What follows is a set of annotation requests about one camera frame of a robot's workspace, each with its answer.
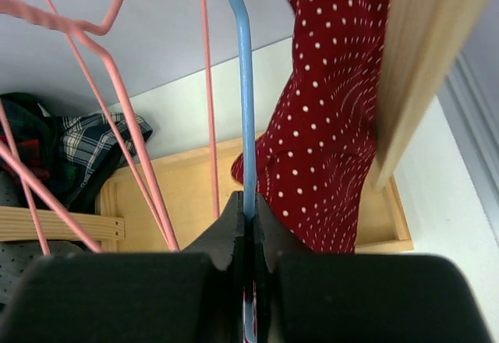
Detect red plaid skirt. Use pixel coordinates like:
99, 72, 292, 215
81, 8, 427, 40
1, 134, 50, 185

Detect green plaid skirt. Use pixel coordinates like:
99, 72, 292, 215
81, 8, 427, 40
1, 92, 77, 185

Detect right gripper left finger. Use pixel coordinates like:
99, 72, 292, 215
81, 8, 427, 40
182, 191, 245, 271

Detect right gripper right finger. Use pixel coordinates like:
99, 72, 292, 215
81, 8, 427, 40
253, 194, 313, 273

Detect blue wire hanger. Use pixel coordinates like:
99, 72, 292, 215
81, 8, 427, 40
225, 0, 268, 342

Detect pink hanger of grey skirt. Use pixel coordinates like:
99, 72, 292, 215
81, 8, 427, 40
200, 0, 220, 219

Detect pink wire hanger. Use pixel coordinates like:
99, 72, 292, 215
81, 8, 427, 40
1, 0, 179, 251

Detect pink hanger pair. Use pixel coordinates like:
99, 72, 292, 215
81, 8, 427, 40
1, 104, 102, 255

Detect wooden clothes rack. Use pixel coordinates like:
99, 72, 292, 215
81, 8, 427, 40
0, 0, 499, 254

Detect red polka dot skirt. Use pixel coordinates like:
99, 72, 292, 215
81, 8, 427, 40
231, 0, 395, 254

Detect grey dotted skirt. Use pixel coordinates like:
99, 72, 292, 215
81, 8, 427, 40
1, 171, 87, 309

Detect navy white plaid skirt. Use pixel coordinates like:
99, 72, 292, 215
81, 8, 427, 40
60, 111, 154, 207

